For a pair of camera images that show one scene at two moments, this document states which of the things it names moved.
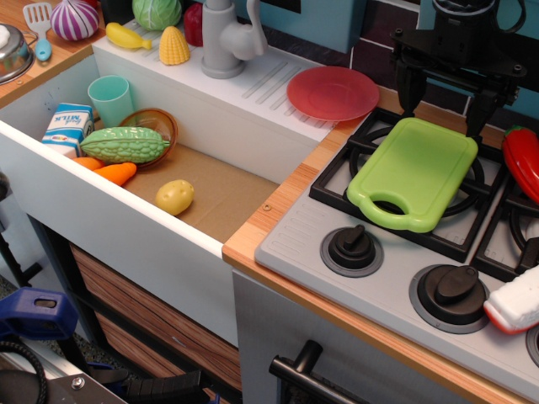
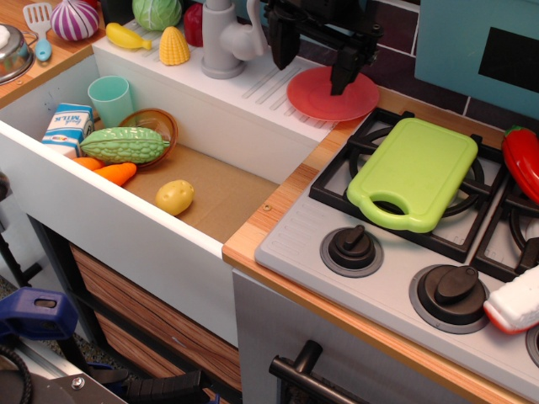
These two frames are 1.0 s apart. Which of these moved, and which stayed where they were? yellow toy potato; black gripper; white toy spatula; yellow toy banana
Moved: black gripper
Stayed: yellow toy banana; yellow toy potato; white toy spatula
